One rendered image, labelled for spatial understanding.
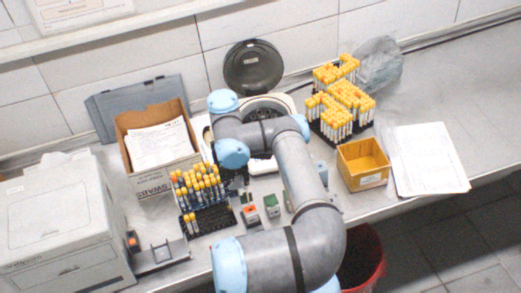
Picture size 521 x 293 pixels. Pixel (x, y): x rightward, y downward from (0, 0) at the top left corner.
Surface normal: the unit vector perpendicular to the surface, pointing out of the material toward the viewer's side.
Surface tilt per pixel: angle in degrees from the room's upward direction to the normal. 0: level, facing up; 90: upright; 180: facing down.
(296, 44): 90
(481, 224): 0
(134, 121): 88
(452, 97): 0
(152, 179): 86
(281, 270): 41
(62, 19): 92
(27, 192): 0
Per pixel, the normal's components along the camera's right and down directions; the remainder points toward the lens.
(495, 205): -0.07, -0.66
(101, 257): 0.33, 0.69
